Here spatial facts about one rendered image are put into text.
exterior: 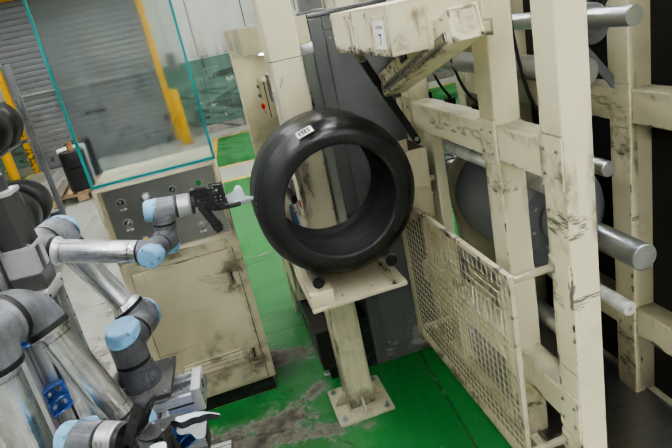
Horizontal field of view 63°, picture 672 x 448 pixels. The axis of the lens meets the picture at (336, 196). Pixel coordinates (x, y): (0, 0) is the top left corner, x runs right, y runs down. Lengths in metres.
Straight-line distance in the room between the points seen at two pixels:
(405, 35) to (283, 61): 0.67
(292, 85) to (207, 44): 8.86
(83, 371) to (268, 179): 0.80
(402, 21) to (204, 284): 1.64
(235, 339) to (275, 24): 1.55
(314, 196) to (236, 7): 8.91
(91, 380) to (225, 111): 9.76
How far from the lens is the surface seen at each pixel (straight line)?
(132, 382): 2.06
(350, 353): 2.60
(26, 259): 1.66
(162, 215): 1.90
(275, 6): 2.14
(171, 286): 2.72
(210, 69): 10.93
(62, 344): 1.43
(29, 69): 11.52
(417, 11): 1.62
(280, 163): 1.80
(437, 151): 2.32
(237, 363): 2.94
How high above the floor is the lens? 1.80
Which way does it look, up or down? 19 degrees down
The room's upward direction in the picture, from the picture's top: 12 degrees counter-clockwise
